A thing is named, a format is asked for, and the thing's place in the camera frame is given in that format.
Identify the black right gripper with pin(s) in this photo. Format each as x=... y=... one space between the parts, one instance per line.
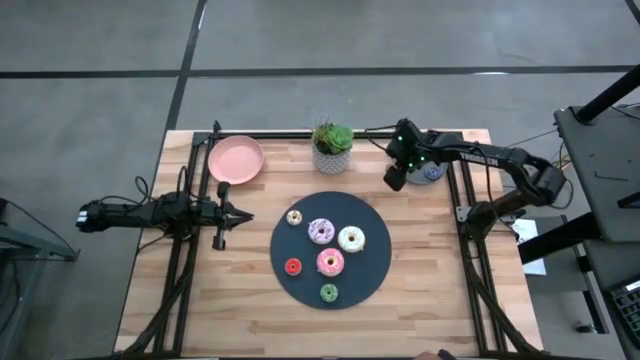
x=412 y=147

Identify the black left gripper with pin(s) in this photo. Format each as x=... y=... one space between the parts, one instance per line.
x=220 y=215

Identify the small blue sprinkled donut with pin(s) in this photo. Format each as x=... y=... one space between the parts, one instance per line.
x=428 y=168

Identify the small cream donut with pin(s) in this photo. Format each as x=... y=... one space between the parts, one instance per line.
x=289 y=217

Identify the large purple-iced donut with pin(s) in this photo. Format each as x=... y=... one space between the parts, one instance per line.
x=314 y=235

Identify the large pink-iced donut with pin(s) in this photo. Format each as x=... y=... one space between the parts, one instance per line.
x=322 y=270

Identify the large white-iced donut blue drizzle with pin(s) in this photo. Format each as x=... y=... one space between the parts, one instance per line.
x=344 y=245

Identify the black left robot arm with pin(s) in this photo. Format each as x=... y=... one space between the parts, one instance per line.
x=130 y=214

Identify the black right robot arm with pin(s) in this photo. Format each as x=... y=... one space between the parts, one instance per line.
x=480 y=159

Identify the grey plate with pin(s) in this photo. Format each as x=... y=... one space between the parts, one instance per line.
x=417 y=179

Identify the pink plate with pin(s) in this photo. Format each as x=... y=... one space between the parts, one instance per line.
x=236 y=160

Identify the small red sprinkled donut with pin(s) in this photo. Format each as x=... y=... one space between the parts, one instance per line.
x=287 y=266

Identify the succulent in triangle-patterned pot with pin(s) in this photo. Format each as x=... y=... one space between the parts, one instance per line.
x=331 y=162

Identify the small green sprinkled donut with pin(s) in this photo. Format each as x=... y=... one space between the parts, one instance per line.
x=323 y=293

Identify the round dark woven placemat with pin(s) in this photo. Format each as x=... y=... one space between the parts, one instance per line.
x=365 y=280

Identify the white paper sheet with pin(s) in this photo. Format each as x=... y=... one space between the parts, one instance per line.
x=527 y=230

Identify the black diagonal beam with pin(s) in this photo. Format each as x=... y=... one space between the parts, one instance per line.
x=555 y=240

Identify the black metal stand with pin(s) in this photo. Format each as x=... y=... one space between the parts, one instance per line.
x=71 y=254

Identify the grey desk top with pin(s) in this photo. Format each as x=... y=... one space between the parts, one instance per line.
x=600 y=165

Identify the person's hand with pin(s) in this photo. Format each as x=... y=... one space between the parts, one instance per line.
x=425 y=356

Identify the black keyboard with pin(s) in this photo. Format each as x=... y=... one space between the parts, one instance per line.
x=627 y=310

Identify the black aluminium rig frame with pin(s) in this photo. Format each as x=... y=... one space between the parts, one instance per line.
x=280 y=135

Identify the black post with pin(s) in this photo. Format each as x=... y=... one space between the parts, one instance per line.
x=610 y=95

